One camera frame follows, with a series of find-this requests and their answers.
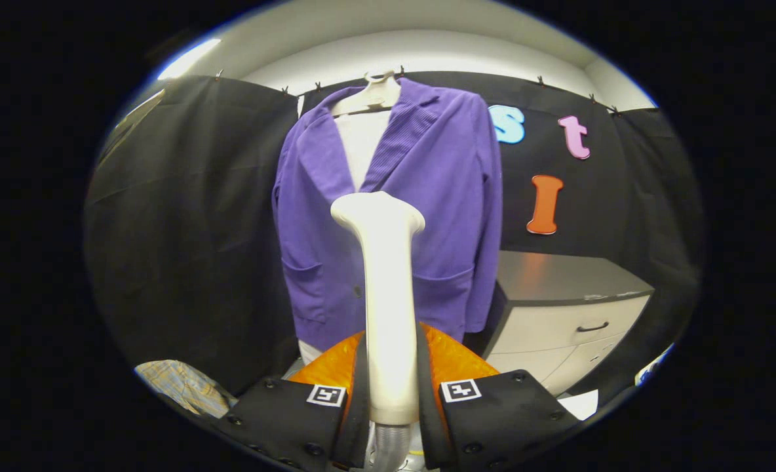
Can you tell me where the small ceiling light panel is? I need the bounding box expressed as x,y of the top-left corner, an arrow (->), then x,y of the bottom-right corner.
157,38 -> 222,81

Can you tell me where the row of black clips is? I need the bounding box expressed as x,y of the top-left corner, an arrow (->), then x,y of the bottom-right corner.
214,66 -> 621,117

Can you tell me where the plaid cloth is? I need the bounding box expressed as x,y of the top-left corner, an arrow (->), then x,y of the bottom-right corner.
134,359 -> 238,419

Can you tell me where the cream garment hanger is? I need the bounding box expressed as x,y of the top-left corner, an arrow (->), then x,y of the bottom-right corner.
331,70 -> 402,119

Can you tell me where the cream garment steamer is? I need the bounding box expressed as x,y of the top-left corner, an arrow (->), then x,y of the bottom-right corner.
330,191 -> 426,472

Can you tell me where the white cabinet with grey top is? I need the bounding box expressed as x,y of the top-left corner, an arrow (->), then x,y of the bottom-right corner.
480,250 -> 655,397

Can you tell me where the white paper sheet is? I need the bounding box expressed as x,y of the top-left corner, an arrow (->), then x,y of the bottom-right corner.
557,389 -> 600,422

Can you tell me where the black backdrop cloth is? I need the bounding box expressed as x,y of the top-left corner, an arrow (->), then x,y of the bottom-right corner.
83,69 -> 707,401

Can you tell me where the purple corduroy jacket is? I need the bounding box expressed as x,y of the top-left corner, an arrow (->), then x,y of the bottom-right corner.
272,77 -> 503,353

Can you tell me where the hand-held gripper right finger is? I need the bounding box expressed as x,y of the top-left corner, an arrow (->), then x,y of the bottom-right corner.
417,323 -> 583,472

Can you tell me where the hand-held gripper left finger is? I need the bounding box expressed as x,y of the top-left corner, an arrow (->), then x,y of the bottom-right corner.
213,332 -> 371,472

